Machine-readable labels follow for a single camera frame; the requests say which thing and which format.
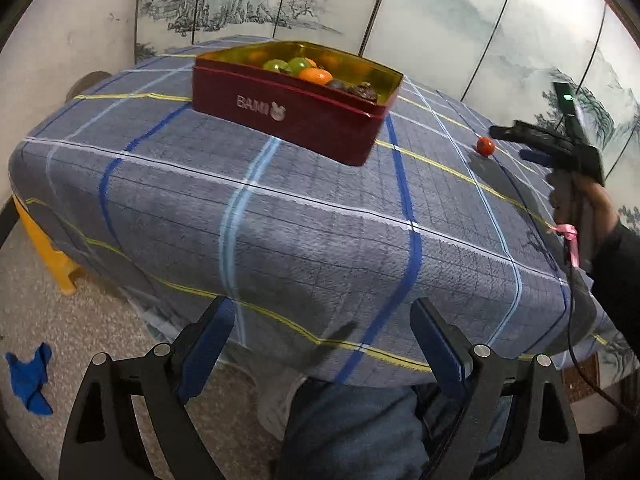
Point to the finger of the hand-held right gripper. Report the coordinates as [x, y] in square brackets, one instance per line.
[525, 132]
[535, 155]

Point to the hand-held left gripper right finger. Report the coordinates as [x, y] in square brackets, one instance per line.
[440, 350]

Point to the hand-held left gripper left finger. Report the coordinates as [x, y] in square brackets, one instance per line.
[202, 350]

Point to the small red tomato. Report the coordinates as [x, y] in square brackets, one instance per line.
[485, 146]

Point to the cracked dark brown mangosteen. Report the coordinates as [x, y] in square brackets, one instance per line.
[364, 91]

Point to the red and gold tin box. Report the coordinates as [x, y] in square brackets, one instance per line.
[300, 115]

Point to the green tomato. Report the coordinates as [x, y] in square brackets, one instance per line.
[298, 64]
[272, 65]

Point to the person's right forearm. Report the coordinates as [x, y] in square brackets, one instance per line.
[622, 285]

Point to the person's right hand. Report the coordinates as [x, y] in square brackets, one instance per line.
[605, 215]

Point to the pink ribbon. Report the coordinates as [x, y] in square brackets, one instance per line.
[570, 235]

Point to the person's blue jeans legs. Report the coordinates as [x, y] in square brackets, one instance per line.
[350, 430]

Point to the landscape painted folding screen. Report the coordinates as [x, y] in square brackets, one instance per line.
[450, 25]

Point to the blue plaid tablecloth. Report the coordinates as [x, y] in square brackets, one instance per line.
[300, 240]

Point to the blue cloth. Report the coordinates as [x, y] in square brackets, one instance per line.
[30, 375]

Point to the yellow plastic stool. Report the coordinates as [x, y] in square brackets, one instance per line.
[45, 250]

